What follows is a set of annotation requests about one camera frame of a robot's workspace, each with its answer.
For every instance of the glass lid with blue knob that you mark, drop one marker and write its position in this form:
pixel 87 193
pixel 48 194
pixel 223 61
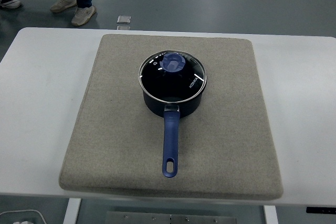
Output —
pixel 173 85

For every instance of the beige fabric mat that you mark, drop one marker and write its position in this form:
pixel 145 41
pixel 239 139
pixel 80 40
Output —
pixel 110 129

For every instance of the silver floor socket plate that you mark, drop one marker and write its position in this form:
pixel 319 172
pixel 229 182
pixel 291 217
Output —
pixel 124 19
pixel 123 27

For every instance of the grey metal plate with screws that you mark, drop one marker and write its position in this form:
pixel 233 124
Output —
pixel 170 219

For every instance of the white table leg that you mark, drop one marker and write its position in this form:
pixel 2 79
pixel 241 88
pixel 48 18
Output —
pixel 271 216
pixel 71 212

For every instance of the black box under table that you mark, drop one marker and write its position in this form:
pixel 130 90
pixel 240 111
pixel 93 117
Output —
pixel 320 210

